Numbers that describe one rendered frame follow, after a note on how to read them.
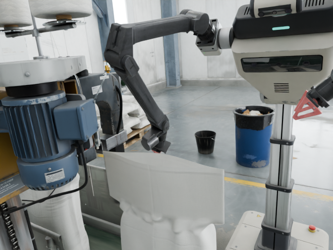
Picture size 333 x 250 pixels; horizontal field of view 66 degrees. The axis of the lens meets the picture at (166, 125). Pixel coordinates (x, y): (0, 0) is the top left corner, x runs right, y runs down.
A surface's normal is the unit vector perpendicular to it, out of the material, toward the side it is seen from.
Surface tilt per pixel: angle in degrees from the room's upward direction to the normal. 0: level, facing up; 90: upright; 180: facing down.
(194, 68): 90
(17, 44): 90
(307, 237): 0
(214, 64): 90
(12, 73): 90
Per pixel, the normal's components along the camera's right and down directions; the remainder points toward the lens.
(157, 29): 0.74, 0.36
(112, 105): 0.87, 0.08
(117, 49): -0.61, 0.04
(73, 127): -0.09, 0.29
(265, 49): -0.40, -0.55
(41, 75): 0.67, 0.18
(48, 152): 0.47, 0.22
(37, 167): 0.15, 0.32
